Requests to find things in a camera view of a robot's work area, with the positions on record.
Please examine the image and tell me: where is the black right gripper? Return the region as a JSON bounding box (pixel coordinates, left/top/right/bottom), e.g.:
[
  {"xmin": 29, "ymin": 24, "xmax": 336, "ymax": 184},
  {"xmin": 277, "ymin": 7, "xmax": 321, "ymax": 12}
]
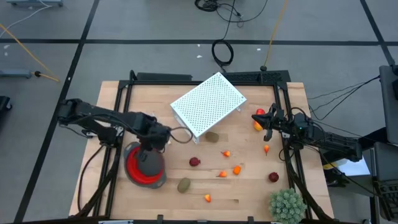
[{"xmin": 251, "ymin": 103, "xmax": 297, "ymax": 142}]

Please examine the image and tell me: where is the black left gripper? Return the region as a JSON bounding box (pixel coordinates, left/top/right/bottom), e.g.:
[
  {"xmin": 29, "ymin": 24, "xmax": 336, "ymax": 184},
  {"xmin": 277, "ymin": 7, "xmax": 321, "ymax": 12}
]
[{"xmin": 138, "ymin": 115, "xmax": 172, "ymax": 163}]

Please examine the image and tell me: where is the red yellow mango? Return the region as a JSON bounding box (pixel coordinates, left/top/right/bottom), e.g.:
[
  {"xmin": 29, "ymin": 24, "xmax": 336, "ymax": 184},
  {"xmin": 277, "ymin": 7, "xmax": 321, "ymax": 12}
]
[{"xmin": 253, "ymin": 108, "xmax": 266, "ymax": 132}]

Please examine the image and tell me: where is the red collapsible bowl grey rim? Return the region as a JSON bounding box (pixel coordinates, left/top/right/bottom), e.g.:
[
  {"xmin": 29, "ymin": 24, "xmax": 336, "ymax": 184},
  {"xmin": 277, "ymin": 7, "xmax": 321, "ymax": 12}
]
[{"xmin": 123, "ymin": 141, "xmax": 167, "ymax": 190}]

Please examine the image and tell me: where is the yellow-green mango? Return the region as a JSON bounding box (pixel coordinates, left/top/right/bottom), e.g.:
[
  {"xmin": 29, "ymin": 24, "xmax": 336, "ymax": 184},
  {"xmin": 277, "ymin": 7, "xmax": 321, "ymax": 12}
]
[{"xmin": 177, "ymin": 177, "xmax": 192, "ymax": 194}]

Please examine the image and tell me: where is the brown kiwi fruit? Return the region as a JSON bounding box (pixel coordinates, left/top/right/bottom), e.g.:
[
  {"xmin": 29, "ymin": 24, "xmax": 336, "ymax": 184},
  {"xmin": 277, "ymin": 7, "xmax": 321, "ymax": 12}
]
[{"xmin": 205, "ymin": 131, "xmax": 220, "ymax": 144}]

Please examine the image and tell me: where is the black perforated box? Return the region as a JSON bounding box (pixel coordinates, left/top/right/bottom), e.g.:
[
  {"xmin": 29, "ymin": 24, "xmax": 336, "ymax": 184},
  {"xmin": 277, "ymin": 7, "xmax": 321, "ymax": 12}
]
[{"xmin": 222, "ymin": 70, "xmax": 292, "ymax": 84}]

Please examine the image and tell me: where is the white perforated metal shelf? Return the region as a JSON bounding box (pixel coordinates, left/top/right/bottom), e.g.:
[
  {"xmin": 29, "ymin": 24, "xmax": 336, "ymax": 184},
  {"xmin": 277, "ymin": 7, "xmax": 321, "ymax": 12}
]
[{"xmin": 170, "ymin": 72, "xmax": 248, "ymax": 144}]

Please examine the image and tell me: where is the black flat box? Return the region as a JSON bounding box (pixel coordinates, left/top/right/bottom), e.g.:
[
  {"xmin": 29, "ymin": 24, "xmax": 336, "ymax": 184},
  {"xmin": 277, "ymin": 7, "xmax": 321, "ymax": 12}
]
[{"xmin": 136, "ymin": 72, "xmax": 192, "ymax": 82}]

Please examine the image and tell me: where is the green potted plant white pot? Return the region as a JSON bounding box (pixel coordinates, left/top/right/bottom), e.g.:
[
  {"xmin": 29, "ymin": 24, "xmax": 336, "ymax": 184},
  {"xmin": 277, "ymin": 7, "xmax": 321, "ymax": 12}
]
[{"xmin": 269, "ymin": 188, "xmax": 308, "ymax": 224}]

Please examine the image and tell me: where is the white flat panel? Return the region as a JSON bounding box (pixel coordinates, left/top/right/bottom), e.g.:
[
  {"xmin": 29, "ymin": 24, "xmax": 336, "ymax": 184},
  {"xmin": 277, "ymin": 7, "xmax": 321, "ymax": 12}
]
[{"xmin": 337, "ymin": 157, "xmax": 371, "ymax": 177}]

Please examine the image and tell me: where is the dark equipment rack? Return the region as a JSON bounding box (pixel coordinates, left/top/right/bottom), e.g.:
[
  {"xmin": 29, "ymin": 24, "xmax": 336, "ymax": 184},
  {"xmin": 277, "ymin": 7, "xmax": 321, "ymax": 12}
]
[{"xmin": 371, "ymin": 141, "xmax": 398, "ymax": 222}]

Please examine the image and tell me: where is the grey furniture panel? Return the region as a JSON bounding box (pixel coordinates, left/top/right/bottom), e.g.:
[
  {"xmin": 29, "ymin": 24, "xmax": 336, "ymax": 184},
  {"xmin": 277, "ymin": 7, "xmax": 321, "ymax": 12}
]
[{"xmin": 378, "ymin": 64, "xmax": 398, "ymax": 138}]

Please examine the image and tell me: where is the black floor object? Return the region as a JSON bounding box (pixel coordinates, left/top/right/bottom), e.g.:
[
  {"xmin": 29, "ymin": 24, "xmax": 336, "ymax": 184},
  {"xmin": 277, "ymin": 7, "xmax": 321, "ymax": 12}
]
[{"xmin": 0, "ymin": 95, "xmax": 12, "ymax": 112}]

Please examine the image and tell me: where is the grey stand base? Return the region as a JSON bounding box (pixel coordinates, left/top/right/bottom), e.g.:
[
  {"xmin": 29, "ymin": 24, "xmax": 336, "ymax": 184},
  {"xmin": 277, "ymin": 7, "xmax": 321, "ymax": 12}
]
[
  {"xmin": 0, "ymin": 68, "xmax": 32, "ymax": 79},
  {"xmin": 6, "ymin": 0, "xmax": 64, "ymax": 7}
]

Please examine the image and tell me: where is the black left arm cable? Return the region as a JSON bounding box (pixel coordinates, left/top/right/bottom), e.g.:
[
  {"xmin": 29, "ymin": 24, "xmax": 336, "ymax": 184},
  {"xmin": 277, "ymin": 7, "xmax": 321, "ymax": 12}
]
[{"xmin": 169, "ymin": 126, "xmax": 194, "ymax": 145}]

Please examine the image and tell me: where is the yellow hanging cable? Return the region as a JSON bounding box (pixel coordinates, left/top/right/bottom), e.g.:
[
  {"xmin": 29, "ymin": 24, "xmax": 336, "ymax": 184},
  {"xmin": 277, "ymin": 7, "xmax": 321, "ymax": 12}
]
[
  {"xmin": 260, "ymin": 0, "xmax": 289, "ymax": 72},
  {"xmin": 0, "ymin": 24, "xmax": 60, "ymax": 83}
]

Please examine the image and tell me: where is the black arm base cable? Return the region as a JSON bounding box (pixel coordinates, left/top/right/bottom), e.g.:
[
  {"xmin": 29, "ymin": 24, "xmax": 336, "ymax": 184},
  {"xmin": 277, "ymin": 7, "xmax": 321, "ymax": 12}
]
[{"xmin": 76, "ymin": 144, "xmax": 105, "ymax": 212}]

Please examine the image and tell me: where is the black hanging cable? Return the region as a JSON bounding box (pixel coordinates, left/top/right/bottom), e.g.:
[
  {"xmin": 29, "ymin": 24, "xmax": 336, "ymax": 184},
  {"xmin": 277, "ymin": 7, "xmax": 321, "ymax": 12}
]
[{"xmin": 211, "ymin": 0, "xmax": 246, "ymax": 71}]

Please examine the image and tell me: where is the coiled black floor cable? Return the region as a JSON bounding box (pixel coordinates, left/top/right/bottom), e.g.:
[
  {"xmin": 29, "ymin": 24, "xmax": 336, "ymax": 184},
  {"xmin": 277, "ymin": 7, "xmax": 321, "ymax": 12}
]
[{"xmin": 194, "ymin": 0, "xmax": 270, "ymax": 24}]

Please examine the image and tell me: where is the white floor cable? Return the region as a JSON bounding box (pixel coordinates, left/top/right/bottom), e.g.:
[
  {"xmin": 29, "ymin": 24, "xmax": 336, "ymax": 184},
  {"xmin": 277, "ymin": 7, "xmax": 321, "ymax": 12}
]
[{"xmin": 0, "ymin": 0, "xmax": 53, "ymax": 30}]

